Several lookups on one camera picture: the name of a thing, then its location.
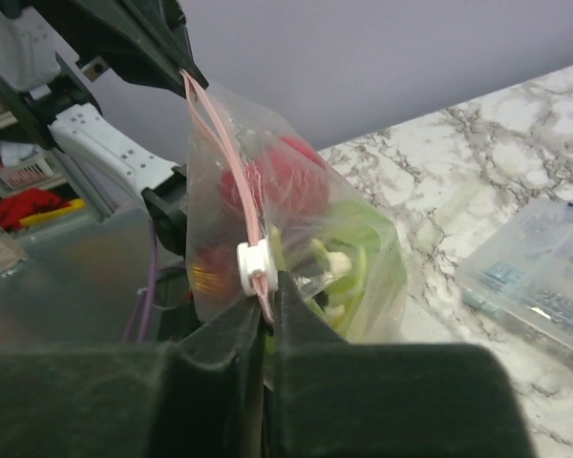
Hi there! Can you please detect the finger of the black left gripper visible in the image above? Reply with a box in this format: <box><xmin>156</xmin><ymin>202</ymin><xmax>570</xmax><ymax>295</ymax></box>
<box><xmin>42</xmin><ymin>0</ymin><xmax>208</xmax><ymax>96</ymax></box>

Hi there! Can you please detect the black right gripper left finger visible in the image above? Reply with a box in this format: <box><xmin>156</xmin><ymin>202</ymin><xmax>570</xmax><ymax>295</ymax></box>
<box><xmin>0</xmin><ymin>302</ymin><xmax>264</xmax><ymax>458</ymax></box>

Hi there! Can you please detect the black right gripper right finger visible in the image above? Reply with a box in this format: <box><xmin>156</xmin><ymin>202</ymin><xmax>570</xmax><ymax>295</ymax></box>
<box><xmin>271</xmin><ymin>272</ymin><xmax>535</xmax><ymax>457</ymax></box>

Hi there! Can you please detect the green cabbage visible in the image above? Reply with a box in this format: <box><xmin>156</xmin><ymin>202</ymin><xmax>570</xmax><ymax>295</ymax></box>
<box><xmin>320</xmin><ymin>200</ymin><xmax>408</xmax><ymax>344</ymax></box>

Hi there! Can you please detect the clear zip top bag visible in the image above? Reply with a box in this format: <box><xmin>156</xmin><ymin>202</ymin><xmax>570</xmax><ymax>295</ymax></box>
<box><xmin>179</xmin><ymin>69</ymin><xmax>410</xmax><ymax>383</ymax></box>

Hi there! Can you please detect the red tomato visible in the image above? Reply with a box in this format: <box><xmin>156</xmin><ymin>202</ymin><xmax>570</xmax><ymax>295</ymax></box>
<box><xmin>246</xmin><ymin>136</ymin><xmax>329</xmax><ymax>220</ymax></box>

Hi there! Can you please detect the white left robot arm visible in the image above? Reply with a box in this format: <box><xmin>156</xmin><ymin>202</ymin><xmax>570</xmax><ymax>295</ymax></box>
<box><xmin>0</xmin><ymin>1</ymin><xmax>205</xmax><ymax>256</ymax></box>

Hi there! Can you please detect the clear plastic screw box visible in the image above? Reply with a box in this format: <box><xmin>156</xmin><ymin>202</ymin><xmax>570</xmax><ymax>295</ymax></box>
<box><xmin>455</xmin><ymin>198</ymin><xmax>573</xmax><ymax>369</ymax></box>

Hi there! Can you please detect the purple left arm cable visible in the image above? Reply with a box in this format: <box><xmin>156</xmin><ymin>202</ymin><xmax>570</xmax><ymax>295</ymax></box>
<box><xmin>121</xmin><ymin>228</ymin><xmax>187</xmax><ymax>344</ymax></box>

